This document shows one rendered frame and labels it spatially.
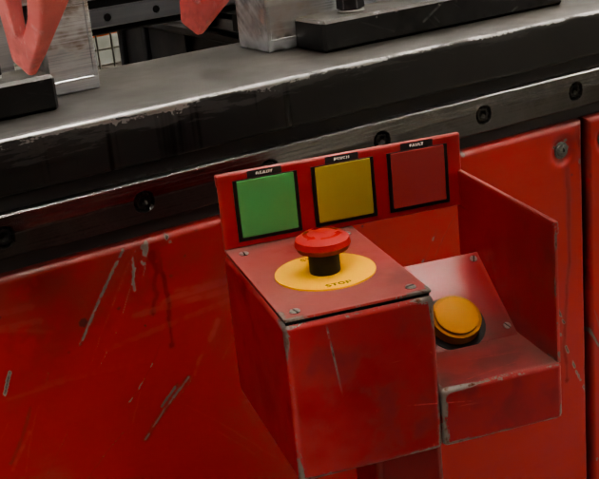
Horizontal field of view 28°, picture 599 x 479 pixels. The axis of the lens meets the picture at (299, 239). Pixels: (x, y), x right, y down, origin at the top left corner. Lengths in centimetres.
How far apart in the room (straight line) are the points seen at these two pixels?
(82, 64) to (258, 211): 26
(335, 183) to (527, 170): 35
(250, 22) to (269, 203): 33
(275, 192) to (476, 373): 20
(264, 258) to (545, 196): 45
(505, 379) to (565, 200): 45
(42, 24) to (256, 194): 42
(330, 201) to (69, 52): 29
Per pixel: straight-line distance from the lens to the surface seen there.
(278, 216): 91
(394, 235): 114
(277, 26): 117
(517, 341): 90
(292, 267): 86
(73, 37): 108
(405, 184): 94
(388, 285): 81
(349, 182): 92
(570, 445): 139
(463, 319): 89
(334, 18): 114
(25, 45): 53
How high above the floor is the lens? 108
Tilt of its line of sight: 19 degrees down
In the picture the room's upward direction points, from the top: 6 degrees counter-clockwise
